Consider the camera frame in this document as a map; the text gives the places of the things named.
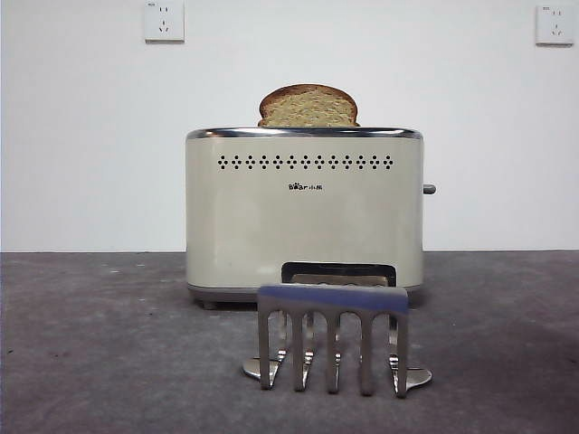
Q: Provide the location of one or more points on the brown bread slice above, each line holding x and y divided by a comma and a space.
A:
307, 106

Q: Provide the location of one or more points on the grey toaster lever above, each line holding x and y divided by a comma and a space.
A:
429, 189

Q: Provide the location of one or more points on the cream two-slot toaster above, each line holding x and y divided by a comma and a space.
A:
316, 226

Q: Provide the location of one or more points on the silver metal toast rack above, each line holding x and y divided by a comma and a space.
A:
330, 297

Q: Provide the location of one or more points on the white wall socket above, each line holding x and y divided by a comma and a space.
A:
164, 22
554, 25

